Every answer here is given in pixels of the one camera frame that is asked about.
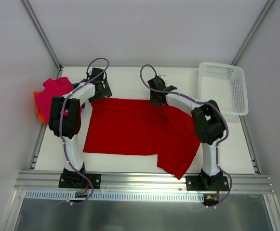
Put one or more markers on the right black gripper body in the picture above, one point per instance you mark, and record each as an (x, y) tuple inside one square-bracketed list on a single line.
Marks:
[(157, 99)]

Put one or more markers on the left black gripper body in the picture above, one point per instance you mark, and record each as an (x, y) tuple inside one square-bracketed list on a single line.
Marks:
[(103, 92)]

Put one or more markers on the red t shirt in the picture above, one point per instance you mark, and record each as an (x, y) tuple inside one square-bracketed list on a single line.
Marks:
[(135, 127)]

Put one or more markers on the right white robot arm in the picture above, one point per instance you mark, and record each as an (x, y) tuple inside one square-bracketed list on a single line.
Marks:
[(208, 125)]

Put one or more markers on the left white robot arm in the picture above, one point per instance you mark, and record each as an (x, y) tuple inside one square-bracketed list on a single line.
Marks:
[(65, 119)]

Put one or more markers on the blue folded t shirt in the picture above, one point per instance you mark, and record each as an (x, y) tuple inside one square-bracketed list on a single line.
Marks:
[(77, 84)]

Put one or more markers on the pink folded t shirt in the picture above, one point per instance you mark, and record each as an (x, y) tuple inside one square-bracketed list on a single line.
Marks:
[(58, 87)]

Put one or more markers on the orange folded t shirt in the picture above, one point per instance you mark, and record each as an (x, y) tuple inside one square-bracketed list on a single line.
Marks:
[(39, 114)]

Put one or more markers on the white plastic basket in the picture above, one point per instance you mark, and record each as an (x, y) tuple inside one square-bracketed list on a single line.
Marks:
[(224, 84)]

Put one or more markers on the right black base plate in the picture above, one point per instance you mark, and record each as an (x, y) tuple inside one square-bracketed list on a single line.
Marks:
[(193, 183)]

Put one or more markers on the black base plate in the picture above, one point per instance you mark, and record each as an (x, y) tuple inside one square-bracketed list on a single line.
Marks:
[(72, 180), (193, 183)]

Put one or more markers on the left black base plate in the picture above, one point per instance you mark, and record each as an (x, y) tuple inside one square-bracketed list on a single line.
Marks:
[(72, 180)]

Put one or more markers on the aluminium mounting rail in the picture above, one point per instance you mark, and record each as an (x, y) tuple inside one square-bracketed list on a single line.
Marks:
[(143, 182)]

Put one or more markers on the white slotted cable duct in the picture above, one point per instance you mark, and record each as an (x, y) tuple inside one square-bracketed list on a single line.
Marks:
[(116, 196)]

